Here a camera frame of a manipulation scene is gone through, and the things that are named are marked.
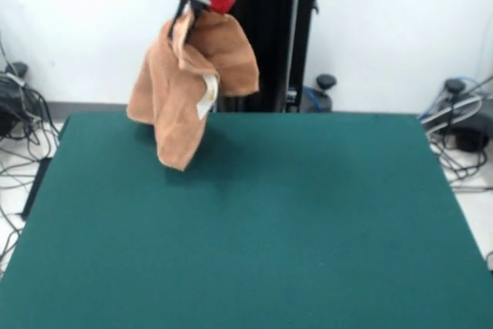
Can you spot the tan terry towel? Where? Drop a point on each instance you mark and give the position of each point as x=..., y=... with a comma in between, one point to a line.
x=177, y=113

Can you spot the grey stand base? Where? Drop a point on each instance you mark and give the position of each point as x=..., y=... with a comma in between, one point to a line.
x=7, y=113
x=468, y=134

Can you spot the dark green table cloth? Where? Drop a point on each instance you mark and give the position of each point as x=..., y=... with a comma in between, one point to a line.
x=250, y=229

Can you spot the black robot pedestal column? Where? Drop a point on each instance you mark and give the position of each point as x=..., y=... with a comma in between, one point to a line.
x=277, y=36

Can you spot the black pedestal levelling knob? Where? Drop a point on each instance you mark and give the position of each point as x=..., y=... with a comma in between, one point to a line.
x=326, y=81

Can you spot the black pedestal base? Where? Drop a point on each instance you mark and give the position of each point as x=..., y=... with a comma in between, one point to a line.
x=323, y=101

